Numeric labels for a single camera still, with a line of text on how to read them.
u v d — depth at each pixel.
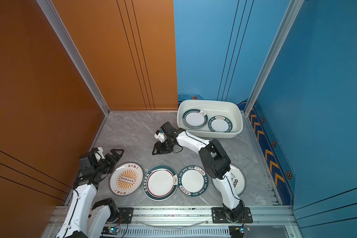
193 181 0.83
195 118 1.13
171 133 0.75
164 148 0.82
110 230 0.71
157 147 0.81
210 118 1.12
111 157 0.72
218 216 0.73
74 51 0.85
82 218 0.45
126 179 0.85
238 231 0.70
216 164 0.56
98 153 0.66
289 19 0.73
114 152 0.74
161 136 0.86
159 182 0.83
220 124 1.09
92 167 0.61
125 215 0.72
